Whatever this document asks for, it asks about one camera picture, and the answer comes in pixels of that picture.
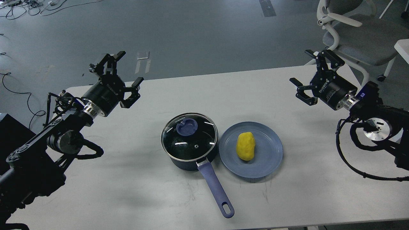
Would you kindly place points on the yellow potato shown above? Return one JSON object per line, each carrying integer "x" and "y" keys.
{"x": 245, "y": 146}

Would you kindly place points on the white grey office chair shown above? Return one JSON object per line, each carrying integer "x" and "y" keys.
{"x": 358, "y": 38}

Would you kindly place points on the dark blue saucepan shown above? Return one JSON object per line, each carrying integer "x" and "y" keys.
{"x": 204, "y": 166}

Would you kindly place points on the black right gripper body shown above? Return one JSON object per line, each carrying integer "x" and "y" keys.
{"x": 331, "y": 88}

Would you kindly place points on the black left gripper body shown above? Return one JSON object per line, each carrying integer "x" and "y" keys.
{"x": 105, "y": 94}

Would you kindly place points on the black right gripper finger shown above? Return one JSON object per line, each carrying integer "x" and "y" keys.
{"x": 327, "y": 62}
{"x": 300, "y": 88}

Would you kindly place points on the blue plate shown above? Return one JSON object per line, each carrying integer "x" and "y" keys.
{"x": 268, "y": 150}

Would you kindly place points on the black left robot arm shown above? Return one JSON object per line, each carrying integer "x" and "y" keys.
{"x": 35, "y": 165}

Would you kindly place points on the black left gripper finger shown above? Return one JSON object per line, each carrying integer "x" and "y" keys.
{"x": 107, "y": 66}
{"x": 126, "y": 103}

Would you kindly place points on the black box at left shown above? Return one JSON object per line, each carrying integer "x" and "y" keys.
{"x": 13, "y": 135}

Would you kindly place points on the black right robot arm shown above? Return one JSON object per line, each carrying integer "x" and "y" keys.
{"x": 374, "y": 126}

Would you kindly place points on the glass lid blue knob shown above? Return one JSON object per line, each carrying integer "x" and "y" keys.
{"x": 189, "y": 136}

